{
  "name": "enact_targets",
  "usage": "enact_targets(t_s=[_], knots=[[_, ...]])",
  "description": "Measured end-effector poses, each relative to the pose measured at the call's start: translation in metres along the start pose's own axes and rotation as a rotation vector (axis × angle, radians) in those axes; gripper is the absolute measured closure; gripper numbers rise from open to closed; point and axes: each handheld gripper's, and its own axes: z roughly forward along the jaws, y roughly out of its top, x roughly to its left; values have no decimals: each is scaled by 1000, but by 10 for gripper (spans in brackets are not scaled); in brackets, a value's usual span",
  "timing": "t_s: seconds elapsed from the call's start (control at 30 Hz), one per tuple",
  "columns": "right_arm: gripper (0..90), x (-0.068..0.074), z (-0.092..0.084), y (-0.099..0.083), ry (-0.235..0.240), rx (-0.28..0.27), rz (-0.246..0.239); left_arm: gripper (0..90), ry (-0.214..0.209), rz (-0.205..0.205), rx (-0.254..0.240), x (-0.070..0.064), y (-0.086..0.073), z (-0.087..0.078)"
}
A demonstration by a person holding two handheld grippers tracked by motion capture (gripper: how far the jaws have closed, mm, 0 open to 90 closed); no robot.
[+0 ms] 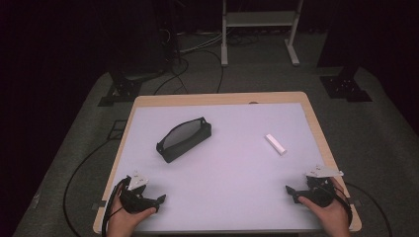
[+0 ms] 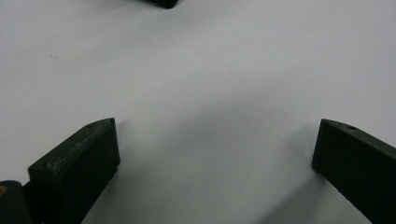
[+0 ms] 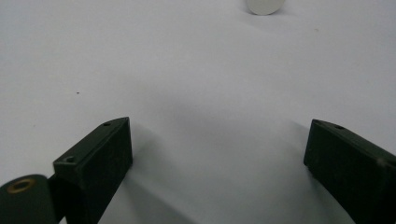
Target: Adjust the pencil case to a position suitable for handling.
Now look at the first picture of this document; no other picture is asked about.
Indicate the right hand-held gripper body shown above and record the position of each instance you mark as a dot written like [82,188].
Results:
[318,196]

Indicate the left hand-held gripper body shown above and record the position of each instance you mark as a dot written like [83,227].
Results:
[135,200]

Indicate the white eraser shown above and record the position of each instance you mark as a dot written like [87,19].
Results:
[275,144]

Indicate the black pencil case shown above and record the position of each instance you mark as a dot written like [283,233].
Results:
[189,144]

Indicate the person's left hand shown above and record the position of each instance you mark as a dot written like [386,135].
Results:
[122,223]

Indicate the person's right hand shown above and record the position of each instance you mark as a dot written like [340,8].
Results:
[334,220]

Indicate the black tape strip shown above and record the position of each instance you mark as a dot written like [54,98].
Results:
[352,201]
[99,206]

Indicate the white table mat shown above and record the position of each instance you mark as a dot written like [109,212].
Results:
[224,171]

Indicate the black stand base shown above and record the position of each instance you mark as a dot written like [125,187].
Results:
[346,89]
[122,90]

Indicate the wooden table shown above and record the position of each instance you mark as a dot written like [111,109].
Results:
[217,98]

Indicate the dark equipment rack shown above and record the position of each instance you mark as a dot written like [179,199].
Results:
[141,39]

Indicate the white metal stand frame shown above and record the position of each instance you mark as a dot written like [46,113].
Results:
[260,18]

